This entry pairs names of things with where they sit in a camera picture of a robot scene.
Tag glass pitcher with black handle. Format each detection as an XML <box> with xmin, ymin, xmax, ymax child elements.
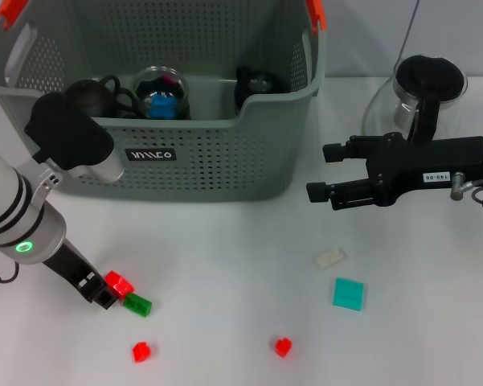
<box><xmin>361</xmin><ymin>55</ymin><xmax>469</xmax><ymax>144</ymax></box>

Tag black clay teapot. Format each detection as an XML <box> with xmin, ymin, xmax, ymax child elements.
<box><xmin>66</xmin><ymin>75</ymin><xmax>120</xmax><ymax>118</ymax></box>

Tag right arm gripper cable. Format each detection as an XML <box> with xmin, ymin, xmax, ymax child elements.
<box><xmin>449</xmin><ymin>172</ymin><xmax>483</xmax><ymax>209</ymax></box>

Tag thin grey wall cable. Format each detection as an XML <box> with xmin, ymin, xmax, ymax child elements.
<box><xmin>392</xmin><ymin>0</ymin><xmax>422</xmax><ymax>69</ymax></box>

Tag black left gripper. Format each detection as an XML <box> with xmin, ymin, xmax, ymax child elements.
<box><xmin>43</xmin><ymin>240</ymin><xmax>120</xmax><ymax>310</ymax></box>

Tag teal square building block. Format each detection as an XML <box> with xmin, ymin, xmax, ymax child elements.
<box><xmin>331</xmin><ymin>277</ymin><xmax>366</xmax><ymax>313</ymax></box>

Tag blue square building block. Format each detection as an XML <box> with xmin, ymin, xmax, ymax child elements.
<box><xmin>148</xmin><ymin>94</ymin><xmax>176</xmax><ymax>120</ymax></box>

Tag white building block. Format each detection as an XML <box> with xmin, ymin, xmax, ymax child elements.
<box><xmin>315</xmin><ymin>247</ymin><xmax>346</xmax><ymax>269</ymax></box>

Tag orange basket handle clip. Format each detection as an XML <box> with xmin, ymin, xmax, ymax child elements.
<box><xmin>0</xmin><ymin>0</ymin><xmax>28</xmax><ymax>30</ymax></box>
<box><xmin>305</xmin><ymin>0</ymin><xmax>328</xmax><ymax>33</ymax></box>

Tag small red building block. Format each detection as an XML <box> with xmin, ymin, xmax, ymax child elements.
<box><xmin>273</xmin><ymin>337</ymin><xmax>293</xmax><ymax>358</ymax></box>
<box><xmin>132</xmin><ymin>341</ymin><xmax>152</xmax><ymax>363</ymax></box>

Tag bright red-orange building block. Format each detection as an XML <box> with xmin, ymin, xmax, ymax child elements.
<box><xmin>104</xmin><ymin>271</ymin><xmax>135</xmax><ymax>298</ymax></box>

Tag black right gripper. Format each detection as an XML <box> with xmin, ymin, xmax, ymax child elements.
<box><xmin>306</xmin><ymin>132</ymin><xmax>483</xmax><ymax>211</ymax></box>

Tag grey-green perforated storage basket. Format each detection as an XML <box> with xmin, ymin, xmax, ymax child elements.
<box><xmin>0</xmin><ymin>0</ymin><xmax>330</xmax><ymax>202</ymax></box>

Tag small green building block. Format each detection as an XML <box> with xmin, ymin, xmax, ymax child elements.
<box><xmin>122</xmin><ymin>293</ymin><xmax>153</xmax><ymax>318</ymax></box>

